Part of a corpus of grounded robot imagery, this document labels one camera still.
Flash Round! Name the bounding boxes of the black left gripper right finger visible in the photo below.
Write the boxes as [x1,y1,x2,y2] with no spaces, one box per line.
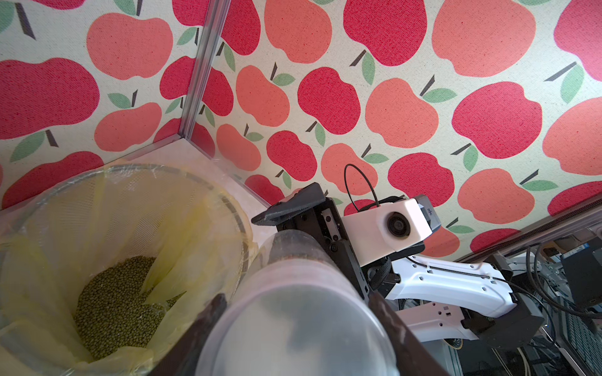
[368,291,449,376]

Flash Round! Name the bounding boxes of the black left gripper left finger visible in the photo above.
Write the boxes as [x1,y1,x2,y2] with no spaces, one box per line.
[148,293,227,376]

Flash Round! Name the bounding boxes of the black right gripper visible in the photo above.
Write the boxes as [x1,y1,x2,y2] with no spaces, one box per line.
[251,183,390,300]

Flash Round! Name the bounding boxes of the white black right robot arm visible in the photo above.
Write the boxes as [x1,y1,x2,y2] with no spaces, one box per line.
[252,183,546,349]

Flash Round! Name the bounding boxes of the yellow plastic bin liner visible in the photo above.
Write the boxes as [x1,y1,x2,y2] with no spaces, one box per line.
[0,161,260,376]

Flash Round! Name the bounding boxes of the clear jar with mung beans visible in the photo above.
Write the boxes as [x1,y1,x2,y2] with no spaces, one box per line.
[196,230,398,375]

